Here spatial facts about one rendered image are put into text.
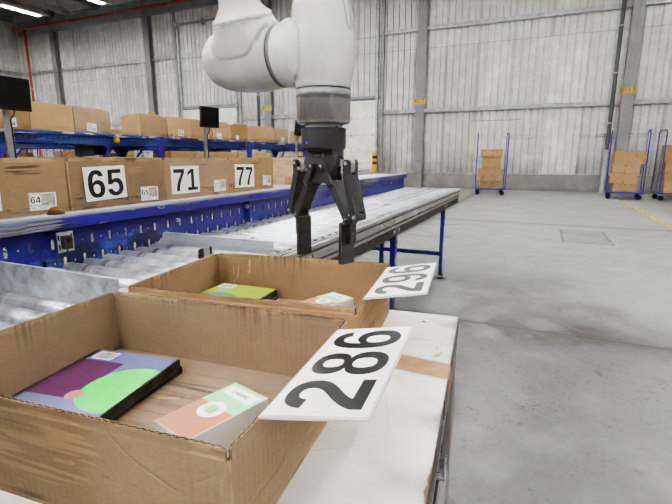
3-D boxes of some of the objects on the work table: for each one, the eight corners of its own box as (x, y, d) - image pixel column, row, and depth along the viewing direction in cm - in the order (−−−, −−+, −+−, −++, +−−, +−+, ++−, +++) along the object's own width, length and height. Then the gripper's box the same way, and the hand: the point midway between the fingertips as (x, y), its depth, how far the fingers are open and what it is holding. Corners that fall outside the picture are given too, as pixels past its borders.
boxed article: (293, 327, 81) (292, 303, 80) (333, 314, 88) (333, 291, 87) (313, 336, 77) (313, 310, 76) (354, 321, 84) (354, 297, 83)
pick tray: (236, 571, 34) (230, 452, 32) (-94, 460, 46) (-114, 370, 44) (349, 389, 60) (350, 318, 58) (120, 350, 72) (114, 290, 70)
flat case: (181, 368, 62) (180, 358, 62) (68, 455, 44) (66, 441, 44) (98, 357, 65) (97, 347, 65) (-38, 434, 47) (-40, 420, 47)
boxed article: (157, 460, 45) (153, 419, 44) (237, 417, 53) (236, 381, 52) (188, 485, 42) (184, 441, 41) (269, 435, 49) (268, 397, 48)
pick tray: (356, 376, 64) (357, 309, 62) (129, 345, 74) (123, 286, 72) (390, 311, 90) (391, 263, 88) (219, 295, 101) (217, 251, 99)
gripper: (391, 124, 70) (388, 265, 74) (297, 130, 86) (299, 246, 90) (358, 121, 65) (357, 273, 69) (264, 128, 80) (268, 251, 85)
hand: (324, 246), depth 79 cm, fingers open, 10 cm apart
